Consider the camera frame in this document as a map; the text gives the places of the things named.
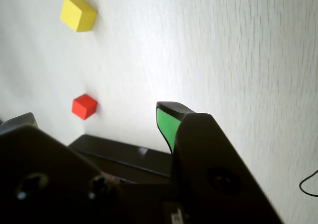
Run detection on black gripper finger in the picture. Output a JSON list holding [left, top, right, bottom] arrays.
[[156, 101, 285, 224], [0, 112, 132, 224]]

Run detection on red cube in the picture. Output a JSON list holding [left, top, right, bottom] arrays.
[[72, 93, 98, 122]]

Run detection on yellow cube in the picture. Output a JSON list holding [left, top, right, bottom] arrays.
[[60, 0, 98, 33]]

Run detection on black cardboard box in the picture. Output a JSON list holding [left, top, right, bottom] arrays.
[[81, 154, 172, 185]]

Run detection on black box lid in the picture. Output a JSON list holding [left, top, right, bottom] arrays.
[[68, 134, 173, 179]]

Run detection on thick black camera cable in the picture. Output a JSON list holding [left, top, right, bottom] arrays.
[[299, 168, 318, 198]]

